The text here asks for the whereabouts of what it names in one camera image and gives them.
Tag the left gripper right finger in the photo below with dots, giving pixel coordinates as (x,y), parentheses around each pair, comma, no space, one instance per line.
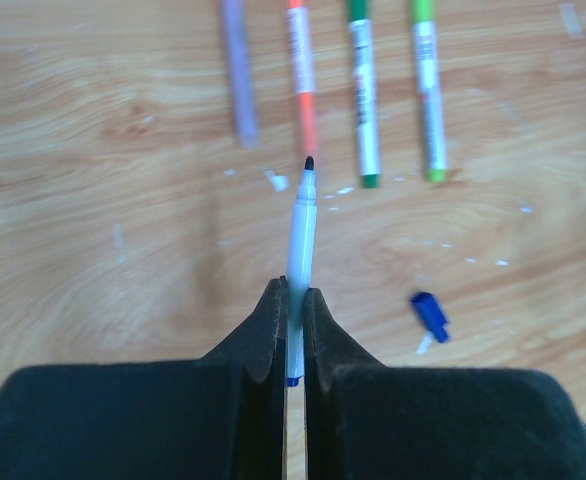
(366,420)

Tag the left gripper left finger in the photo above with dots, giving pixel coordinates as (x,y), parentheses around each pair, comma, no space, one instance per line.
(221,416)

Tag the blue pen cap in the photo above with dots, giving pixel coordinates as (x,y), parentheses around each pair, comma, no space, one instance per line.
(431,314)

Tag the white grey pen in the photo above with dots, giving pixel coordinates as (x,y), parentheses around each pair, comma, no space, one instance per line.
(299,267)

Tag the purple pen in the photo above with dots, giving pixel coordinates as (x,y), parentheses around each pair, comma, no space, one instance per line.
(240,73)

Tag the white pen green tip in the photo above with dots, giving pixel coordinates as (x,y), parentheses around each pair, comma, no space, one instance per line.
(360,28)

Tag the light green pen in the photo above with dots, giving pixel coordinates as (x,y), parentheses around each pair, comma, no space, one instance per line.
(428,84)

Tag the orange pen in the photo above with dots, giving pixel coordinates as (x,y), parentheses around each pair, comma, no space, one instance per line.
(303,67)

